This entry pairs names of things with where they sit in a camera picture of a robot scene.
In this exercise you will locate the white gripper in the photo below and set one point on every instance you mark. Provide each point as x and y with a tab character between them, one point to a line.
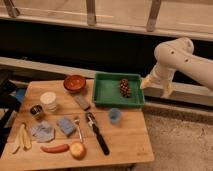
160	75

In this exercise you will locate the red yellow apple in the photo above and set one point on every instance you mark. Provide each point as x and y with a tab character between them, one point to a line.
77	150

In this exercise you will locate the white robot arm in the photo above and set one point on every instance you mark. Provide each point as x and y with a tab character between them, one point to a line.
177	55

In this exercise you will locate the blue plastic cup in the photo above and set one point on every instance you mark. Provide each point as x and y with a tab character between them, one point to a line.
114	115

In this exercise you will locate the white paper cup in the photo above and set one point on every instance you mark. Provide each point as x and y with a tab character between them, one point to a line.
48	100

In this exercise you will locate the dark grape bunch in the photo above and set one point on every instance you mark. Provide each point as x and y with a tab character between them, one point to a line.
125	88

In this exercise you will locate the green plastic tray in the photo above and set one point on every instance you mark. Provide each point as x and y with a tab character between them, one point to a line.
106	91

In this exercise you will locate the red bowl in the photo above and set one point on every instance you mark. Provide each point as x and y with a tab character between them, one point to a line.
74	83

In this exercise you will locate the blue sponge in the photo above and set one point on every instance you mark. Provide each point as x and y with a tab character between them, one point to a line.
66	126

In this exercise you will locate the red sausage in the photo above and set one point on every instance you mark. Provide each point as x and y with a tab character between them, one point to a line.
55	149

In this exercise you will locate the light blue cloth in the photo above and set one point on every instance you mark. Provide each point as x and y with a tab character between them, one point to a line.
43	132

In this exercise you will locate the black chair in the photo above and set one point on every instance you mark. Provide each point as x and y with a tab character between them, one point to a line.
7	101

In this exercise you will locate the black handled knife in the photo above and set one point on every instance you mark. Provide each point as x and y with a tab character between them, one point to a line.
93	124

